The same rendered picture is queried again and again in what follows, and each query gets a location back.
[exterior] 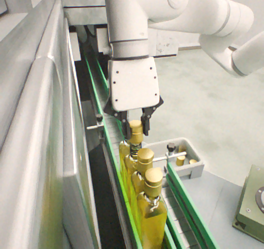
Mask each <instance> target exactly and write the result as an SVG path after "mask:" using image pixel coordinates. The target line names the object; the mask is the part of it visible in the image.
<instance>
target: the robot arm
mask: <svg viewBox="0 0 264 249"><path fill-rule="evenodd" d="M105 8H106V17H107V22H108V32H109V41H110V43H109V44H108V46H107V47H103V54H104V55H109V56H110V57H112V58H111V60H109V61H108V91H109V96H108V99H107V100H106V102H105V105H104V107H103V112H104V113H105V114H108V115H111V116H114V117H115V118H116V119H118V120H120V121H121V126H122V134H123V135H124V136H125V137H126V138H127V139H128V140H130V139H131V136H130V124H129V121H128V119H127V110H133V109H139V108H141V109H142V116H141V121H142V122H143V134H144V135H145V136H149V130H150V118H151V117H152V114H153V112H154V111H155V110H156V108H158V107H160V106H161V105H162V104H163V102H164V101H163V99H162V98H161V96H160V95H159V84H158V80H157V73H156V67H155V62H154V58H153V57H150V56H149V40H146V39H149V35H148V34H147V28H153V29H161V30H166V31H177V32H186V33H192V34H200V36H199V44H200V46H201V47H202V49H203V51H204V52H205V53H206V54H207V55H208V56H209V57H210V58H212V59H213V60H214V61H215V62H216V63H217V64H218V65H219V66H221V67H222V68H223V69H225V70H226V72H227V73H228V74H230V75H231V76H232V77H234V78H244V77H247V76H248V75H250V74H252V73H253V72H255V71H257V70H258V69H260V68H262V67H264V31H262V32H261V33H259V34H257V35H256V36H255V37H254V38H252V39H251V40H250V41H248V42H246V43H245V44H244V45H242V46H241V47H239V49H237V50H236V51H234V52H232V51H230V50H229V48H228V47H229V46H230V45H231V44H233V43H234V42H235V41H237V40H239V39H240V38H241V37H242V36H243V35H244V34H245V33H246V32H247V31H249V30H250V28H251V27H252V24H253V21H254V14H253V12H252V10H251V9H250V8H249V7H247V6H245V5H242V4H240V3H237V2H235V1H231V0H105ZM111 107H112V108H113V109H111ZM118 111H119V112H118Z"/></svg>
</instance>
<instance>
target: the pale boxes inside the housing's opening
mask: <svg viewBox="0 0 264 249"><path fill-rule="evenodd" d="M74 28H75V30H76V27H74ZM69 34H70V40H71V46H72V52H73V58H74V61H75V60H81V58H80V52H79V45H78V37H77V32H76V31H73V30H72V27H69ZM94 35H95V45H96V48H97V49H98V51H99V53H100V52H103V47H107V46H108V44H109V42H108V28H107V27H106V26H105V25H104V24H96V25H94Z"/></svg>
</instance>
